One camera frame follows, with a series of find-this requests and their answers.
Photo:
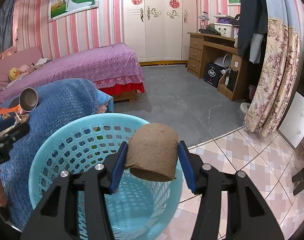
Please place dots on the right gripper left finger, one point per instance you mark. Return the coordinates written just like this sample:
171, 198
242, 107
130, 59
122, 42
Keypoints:
56, 215

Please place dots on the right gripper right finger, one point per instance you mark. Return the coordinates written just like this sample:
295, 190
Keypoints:
248, 216

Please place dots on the brown cardboard roll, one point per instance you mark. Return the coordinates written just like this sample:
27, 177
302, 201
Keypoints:
152, 153

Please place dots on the pink steel-lined mug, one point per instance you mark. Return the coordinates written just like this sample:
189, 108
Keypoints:
28, 99

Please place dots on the yellow duck plush toy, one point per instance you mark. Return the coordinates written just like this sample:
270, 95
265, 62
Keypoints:
14, 74

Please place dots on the light blue plastic basket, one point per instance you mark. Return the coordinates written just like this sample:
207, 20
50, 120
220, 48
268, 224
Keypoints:
140, 209

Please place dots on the grey window curtain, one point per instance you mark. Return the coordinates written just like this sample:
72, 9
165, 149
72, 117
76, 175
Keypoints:
6, 25

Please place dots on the purple dotted bed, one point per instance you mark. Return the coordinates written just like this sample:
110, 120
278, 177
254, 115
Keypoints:
106, 67

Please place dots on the black shopping bag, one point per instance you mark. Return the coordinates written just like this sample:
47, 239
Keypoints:
212, 74

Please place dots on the floral curtain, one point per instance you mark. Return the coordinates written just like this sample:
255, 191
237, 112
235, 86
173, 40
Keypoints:
277, 79

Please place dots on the framed wedding photo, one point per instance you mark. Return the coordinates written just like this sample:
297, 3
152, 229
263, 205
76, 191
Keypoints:
62, 8

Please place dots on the white storage box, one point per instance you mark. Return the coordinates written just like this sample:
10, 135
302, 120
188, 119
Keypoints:
226, 30

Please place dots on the dark hanging jacket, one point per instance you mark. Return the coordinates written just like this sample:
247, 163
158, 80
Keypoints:
253, 20

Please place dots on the white wardrobe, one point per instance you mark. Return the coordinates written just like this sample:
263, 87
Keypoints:
158, 30

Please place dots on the desk lamp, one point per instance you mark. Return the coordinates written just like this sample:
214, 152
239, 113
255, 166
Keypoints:
204, 18

